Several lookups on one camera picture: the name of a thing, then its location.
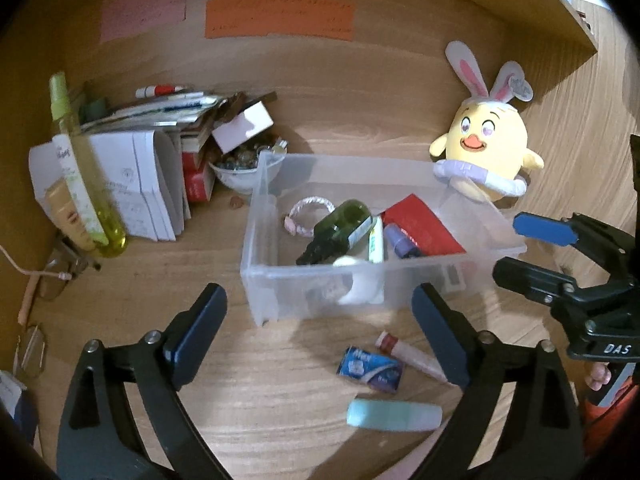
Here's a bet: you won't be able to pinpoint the teal white tube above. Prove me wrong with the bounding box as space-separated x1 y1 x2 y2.
346 399 442 432

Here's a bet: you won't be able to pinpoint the red envelope pouch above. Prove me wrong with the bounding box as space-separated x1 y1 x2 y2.
382 194 465 257

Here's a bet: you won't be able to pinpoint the purple black spray bottle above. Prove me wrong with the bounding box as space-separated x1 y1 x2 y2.
384 223 423 259

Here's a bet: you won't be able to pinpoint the pink white tube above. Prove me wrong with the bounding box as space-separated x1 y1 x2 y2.
375 332 448 384

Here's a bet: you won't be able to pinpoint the blue Max blade box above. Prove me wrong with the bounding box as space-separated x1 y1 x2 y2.
336 347 404 393

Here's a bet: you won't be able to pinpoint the pink white rope bracelet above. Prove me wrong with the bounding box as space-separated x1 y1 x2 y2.
283 195 338 238

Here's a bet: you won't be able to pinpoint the dark green dropper bottle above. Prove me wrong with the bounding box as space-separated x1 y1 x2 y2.
296 198 374 266

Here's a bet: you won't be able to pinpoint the yellow chick plush toy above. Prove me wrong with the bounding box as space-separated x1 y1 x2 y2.
430 40 544 202

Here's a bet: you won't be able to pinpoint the eyeglasses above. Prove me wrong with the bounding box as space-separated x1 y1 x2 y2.
13 324 47 378

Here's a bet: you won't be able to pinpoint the blue white card box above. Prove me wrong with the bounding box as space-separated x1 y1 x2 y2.
0 370 38 444

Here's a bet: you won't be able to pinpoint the yellow green spray bottle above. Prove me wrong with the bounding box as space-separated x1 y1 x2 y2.
49 72 128 258

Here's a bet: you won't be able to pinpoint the beige cosmetic tube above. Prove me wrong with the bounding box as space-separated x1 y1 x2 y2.
44 178 96 252

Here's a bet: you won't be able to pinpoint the small wooden cork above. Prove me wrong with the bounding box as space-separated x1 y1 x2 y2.
229 195 245 210

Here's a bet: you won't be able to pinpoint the white folded paper booklets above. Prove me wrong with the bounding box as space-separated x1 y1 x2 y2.
27 129 192 244

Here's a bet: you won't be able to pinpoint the clear plastic storage bin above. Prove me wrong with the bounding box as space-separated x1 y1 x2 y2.
241 153 526 325

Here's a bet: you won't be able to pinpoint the white bowl of trinkets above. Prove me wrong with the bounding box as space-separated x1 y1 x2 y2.
207 136 288 195

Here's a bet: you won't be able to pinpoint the small white cardboard box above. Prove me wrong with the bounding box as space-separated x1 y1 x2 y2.
212 101 273 155

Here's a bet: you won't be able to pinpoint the stack of books and papers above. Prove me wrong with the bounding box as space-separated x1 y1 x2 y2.
82 91 277 203

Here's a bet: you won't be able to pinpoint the red white marker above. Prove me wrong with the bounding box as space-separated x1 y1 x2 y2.
134 84 188 100

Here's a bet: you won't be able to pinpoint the orange sticky note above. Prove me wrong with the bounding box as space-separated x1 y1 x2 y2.
204 0 355 41

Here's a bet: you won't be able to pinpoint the pink sticky note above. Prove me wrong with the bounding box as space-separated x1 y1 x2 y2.
100 0 186 44

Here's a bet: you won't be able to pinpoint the white charging cable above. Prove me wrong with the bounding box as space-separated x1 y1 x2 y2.
0 244 74 282

